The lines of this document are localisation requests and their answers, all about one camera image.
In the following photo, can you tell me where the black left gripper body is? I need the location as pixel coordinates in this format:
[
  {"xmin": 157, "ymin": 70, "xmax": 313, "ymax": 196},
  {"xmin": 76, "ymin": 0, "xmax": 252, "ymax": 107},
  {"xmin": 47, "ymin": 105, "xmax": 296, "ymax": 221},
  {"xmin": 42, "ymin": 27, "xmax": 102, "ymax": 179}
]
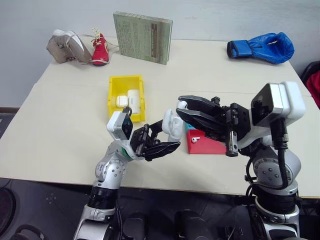
[{"xmin": 129, "ymin": 124, "xmax": 161, "ymax": 158}]

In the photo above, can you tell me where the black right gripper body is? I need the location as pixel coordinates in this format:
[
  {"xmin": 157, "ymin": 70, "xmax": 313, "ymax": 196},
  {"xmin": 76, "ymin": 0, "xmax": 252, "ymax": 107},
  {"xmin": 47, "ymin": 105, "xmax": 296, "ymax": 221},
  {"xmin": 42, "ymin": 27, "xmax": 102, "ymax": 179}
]
[{"xmin": 210, "ymin": 95, "xmax": 252, "ymax": 158}]

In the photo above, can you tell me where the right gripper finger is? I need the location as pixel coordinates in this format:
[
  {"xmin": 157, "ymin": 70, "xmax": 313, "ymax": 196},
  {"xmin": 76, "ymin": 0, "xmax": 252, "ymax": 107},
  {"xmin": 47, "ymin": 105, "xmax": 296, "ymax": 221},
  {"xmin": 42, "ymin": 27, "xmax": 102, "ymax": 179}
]
[
  {"xmin": 175, "ymin": 108, "xmax": 231, "ymax": 149},
  {"xmin": 177, "ymin": 94, "xmax": 225, "ymax": 114}
]

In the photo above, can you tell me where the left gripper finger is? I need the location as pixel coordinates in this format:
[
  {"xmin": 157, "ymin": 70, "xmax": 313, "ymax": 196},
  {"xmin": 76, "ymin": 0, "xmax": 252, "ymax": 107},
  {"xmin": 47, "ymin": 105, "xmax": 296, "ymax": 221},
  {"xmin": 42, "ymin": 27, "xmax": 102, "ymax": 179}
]
[
  {"xmin": 146, "ymin": 119, "xmax": 165, "ymax": 137},
  {"xmin": 144, "ymin": 141, "xmax": 182, "ymax": 162}
]

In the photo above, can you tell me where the tall white earbud case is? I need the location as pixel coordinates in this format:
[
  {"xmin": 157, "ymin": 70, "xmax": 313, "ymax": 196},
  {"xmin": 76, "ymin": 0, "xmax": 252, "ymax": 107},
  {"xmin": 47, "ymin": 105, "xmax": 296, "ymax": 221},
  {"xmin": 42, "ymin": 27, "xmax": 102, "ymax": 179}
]
[{"xmin": 127, "ymin": 88, "xmax": 141, "ymax": 115}]

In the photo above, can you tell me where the small white earbud case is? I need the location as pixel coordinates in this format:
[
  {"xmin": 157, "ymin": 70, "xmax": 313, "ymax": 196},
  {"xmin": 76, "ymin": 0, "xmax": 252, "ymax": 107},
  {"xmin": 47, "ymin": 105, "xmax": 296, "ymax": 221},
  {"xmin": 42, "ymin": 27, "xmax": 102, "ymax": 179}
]
[{"xmin": 115, "ymin": 94, "xmax": 129, "ymax": 109}]

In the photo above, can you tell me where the yellow plastic bin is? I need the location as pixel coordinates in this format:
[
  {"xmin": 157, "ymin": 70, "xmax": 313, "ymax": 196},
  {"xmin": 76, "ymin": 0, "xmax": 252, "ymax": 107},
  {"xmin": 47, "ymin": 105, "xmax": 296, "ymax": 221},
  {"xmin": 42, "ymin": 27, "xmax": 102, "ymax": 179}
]
[{"xmin": 107, "ymin": 74, "xmax": 147, "ymax": 124}]

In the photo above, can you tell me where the red plastic tray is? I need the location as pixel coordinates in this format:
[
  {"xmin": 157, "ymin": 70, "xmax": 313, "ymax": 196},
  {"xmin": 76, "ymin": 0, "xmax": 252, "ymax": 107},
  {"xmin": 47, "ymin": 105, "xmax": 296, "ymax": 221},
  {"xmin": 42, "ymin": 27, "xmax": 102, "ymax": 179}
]
[{"xmin": 187, "ymin": 128, "xmax": 228, "ymax": 155}]

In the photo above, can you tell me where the blue boxing glove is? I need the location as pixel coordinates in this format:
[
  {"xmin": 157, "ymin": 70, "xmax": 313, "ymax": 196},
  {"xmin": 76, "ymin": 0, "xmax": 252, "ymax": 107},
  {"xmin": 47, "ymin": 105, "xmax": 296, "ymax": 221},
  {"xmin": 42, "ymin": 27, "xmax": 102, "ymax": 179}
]
[{"xmin": 226, "ymin": 31, "xmax": 296, "ymax": 65}]

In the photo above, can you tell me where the red cloth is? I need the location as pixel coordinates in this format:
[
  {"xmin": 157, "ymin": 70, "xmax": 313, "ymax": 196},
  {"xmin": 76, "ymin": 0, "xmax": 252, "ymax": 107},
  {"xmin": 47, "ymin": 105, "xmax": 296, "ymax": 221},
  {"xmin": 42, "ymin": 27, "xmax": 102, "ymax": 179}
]
[{"xmin": 306, "ymin": 70, "xmax": 320, "ymax": 109}]

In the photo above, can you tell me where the dark rounded shape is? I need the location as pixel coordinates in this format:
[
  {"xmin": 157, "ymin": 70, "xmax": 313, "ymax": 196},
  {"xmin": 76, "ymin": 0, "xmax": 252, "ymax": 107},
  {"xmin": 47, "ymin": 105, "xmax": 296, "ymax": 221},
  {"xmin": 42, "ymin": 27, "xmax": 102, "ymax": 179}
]
[
  {"xmin": 174, "ymin": 209, "xmax": 214, "ymax": 240},
  {"xmin": 123, "ymin": 212, "xmax": 148, "ymax": 240}
]

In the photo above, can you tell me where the black chair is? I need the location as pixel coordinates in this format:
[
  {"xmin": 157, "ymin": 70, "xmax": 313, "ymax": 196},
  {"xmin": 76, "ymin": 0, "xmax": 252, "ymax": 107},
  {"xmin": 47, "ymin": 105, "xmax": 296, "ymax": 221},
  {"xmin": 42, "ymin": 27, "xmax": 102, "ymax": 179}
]
[{"xmin": 300, "ymin": 60, "xmax": 320, "ymax": 86}]

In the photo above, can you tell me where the green book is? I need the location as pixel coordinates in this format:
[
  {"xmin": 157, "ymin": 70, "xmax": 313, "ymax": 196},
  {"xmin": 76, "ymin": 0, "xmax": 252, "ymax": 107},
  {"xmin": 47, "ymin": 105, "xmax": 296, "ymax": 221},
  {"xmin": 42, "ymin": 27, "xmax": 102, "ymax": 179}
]
[{"xmin": 112, "ymin": 11, "xmax": 174, "ymax": 66}]

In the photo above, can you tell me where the red shoe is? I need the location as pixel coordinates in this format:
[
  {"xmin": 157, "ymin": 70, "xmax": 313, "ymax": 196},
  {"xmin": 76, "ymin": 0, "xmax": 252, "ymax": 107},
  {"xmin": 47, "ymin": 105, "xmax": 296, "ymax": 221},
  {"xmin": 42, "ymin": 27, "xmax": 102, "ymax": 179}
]
[{"xmin": 90, "ymin": 27, "xmax": 112, "ymax": 67}]

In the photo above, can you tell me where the beige shoe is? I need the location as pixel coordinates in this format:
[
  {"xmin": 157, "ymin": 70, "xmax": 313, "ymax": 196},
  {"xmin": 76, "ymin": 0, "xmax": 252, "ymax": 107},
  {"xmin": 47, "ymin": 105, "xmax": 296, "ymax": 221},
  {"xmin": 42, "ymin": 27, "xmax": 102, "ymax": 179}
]
[{"xmin": 46, "ymin": 29, "xmax": 93, "ymax": 64}]

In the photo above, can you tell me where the black round object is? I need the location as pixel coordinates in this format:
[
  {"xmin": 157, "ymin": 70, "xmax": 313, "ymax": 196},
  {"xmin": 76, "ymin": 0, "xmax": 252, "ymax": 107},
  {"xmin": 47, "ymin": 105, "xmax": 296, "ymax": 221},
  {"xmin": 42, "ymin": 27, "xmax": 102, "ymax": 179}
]
[{"xmin": 0, "ymin": 186, "xmax": 17, "ymax": 227}]

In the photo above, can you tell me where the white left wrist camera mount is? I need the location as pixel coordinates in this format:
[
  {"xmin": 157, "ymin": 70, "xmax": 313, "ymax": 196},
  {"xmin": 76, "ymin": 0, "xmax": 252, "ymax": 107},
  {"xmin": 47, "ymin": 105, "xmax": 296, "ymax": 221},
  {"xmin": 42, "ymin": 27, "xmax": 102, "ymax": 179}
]
[{"xmin": 106, "ymin": 106, "xmax": 134, "ymax": 161}]

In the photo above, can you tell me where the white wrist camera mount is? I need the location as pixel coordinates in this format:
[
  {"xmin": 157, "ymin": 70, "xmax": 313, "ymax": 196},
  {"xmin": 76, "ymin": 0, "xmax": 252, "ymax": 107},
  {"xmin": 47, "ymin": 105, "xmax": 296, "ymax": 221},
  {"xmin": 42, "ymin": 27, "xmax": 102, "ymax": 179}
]
[
  {"xmin": 106, "ymin": 106, "xmax": 134, "ymax": 161},
  {"xmin": 236, "ymin": 80, "xmax": 307, "ymax": 151}
]

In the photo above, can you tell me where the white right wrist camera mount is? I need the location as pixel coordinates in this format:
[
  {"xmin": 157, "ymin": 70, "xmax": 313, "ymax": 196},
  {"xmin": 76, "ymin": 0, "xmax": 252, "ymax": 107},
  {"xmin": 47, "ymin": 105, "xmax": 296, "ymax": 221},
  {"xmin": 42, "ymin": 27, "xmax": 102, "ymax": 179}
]
[{"xmin": 236, "ymin": 80, "xmax": 307, "ymax": 151}]

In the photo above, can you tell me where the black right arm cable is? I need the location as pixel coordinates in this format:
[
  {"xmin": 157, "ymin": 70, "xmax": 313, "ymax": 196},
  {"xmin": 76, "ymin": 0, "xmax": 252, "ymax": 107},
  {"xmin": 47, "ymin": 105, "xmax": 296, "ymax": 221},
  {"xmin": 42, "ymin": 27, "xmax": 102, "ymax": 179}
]
[{"xmin": 270, "ymin": 117, "xmax": 291, "ymax": 191}]

